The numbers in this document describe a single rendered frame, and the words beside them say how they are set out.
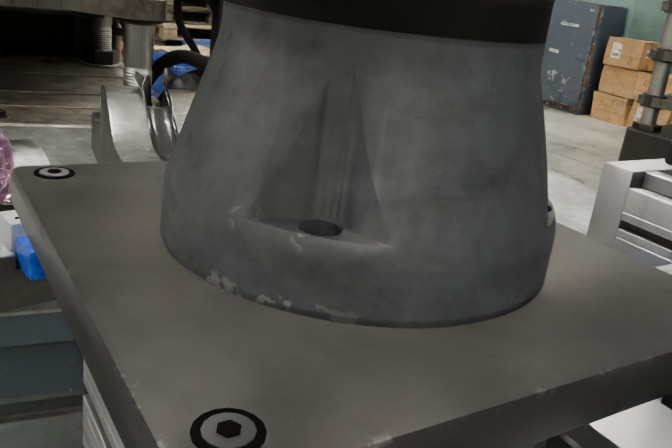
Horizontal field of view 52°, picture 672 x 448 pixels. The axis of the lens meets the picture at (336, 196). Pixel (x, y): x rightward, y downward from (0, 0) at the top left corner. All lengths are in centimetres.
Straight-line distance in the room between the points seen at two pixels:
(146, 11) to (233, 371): 129
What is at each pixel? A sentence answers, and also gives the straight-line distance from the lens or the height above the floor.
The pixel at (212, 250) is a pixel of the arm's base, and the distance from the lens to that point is 22.
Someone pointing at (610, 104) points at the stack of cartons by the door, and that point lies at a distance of 761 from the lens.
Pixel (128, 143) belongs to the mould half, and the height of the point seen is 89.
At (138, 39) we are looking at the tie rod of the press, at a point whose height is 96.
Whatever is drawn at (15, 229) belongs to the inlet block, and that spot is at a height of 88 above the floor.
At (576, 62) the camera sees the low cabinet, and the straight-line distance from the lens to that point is 771.
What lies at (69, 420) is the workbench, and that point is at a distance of 87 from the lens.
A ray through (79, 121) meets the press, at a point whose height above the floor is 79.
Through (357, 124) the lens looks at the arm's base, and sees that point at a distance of 21.
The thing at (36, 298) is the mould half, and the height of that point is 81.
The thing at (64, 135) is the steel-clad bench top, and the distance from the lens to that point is 132.
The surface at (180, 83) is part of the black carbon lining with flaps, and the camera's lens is 111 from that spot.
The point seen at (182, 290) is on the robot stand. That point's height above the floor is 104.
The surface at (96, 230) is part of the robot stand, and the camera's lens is 27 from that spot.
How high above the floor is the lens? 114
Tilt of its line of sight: 18 degrees down
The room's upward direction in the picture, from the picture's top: 7 degrees clockwise
